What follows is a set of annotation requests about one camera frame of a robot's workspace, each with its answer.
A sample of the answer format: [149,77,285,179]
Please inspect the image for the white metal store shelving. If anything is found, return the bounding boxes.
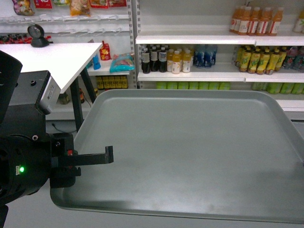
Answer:
[135,0,304,119]

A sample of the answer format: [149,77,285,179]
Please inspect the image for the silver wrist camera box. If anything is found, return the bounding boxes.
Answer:
[35,71,61,115]

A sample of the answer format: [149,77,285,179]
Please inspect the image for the white checkout table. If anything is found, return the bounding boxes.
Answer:
[0,43,102,131]

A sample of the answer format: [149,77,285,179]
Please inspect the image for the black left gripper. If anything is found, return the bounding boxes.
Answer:
[49,133,114,189]

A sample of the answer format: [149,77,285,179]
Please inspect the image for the yellow snack bag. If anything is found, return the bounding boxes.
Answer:
[69,0,91,17]

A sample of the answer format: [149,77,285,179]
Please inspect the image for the grey rectangular serving tray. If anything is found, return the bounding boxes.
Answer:
[50,89,304,224]

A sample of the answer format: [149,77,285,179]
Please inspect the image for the black round barcode scanner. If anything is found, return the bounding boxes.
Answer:
[27,24,49,48]

